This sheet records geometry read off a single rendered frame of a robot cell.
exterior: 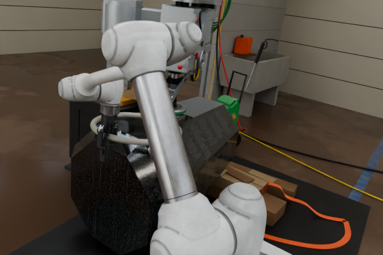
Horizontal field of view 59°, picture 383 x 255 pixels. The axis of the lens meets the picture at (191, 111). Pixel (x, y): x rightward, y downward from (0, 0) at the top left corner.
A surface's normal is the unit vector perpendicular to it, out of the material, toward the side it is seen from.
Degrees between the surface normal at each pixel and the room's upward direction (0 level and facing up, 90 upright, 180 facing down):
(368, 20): 90
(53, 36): 90
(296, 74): 90
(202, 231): 52
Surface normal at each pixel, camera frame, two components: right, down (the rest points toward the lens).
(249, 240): 0.59, 0.31
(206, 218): 0.65, -0.35
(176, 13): -0.24, 0.29
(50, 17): 0.80, 0.29
